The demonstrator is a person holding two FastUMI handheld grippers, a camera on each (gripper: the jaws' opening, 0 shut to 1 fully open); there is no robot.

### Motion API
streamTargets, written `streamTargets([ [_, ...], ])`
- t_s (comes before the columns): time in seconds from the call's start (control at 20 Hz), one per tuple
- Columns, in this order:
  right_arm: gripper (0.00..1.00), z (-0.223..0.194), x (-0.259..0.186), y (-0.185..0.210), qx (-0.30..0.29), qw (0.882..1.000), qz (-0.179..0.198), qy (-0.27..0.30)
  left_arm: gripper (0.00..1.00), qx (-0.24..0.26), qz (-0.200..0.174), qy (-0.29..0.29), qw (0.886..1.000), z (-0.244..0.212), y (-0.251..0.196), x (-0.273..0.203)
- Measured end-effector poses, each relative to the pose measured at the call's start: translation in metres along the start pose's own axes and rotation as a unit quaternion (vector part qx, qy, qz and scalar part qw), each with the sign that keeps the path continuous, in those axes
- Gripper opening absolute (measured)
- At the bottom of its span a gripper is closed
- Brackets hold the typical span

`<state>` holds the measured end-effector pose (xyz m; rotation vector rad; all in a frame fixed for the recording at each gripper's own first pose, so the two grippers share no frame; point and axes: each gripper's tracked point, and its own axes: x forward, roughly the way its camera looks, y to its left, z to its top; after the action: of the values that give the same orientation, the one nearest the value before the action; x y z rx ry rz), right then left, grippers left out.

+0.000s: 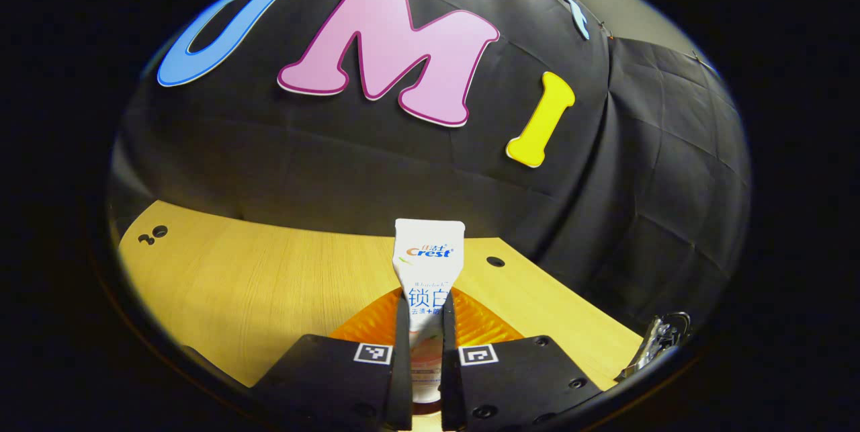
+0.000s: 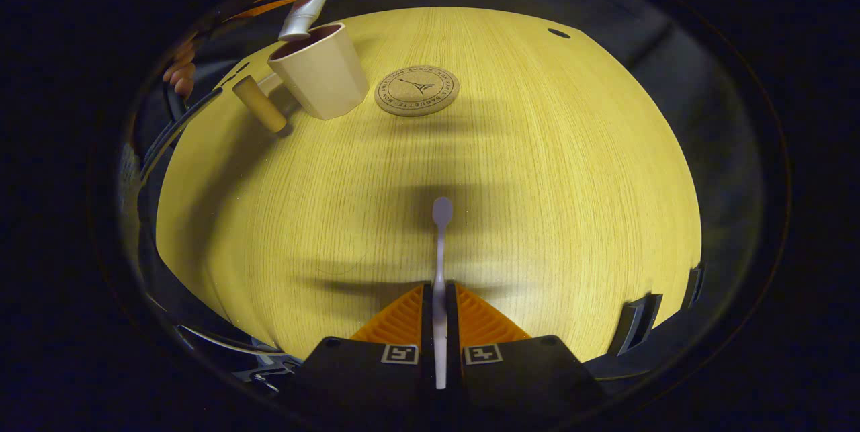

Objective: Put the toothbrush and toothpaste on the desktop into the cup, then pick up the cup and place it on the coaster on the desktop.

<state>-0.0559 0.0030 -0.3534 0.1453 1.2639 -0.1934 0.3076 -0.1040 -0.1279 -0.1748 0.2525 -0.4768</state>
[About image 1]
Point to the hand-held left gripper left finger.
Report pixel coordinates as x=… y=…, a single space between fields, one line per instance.
x=336 y=385

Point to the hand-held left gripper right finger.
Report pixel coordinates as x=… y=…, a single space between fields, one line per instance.
x=517 y=385

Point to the white toothpaste tube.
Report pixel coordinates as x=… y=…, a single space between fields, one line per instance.
x=428 y=250

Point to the metal clamp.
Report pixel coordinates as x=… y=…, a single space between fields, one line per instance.
x=658 y=341

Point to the black backdrop cloth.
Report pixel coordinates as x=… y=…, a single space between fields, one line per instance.
x=403 y=177

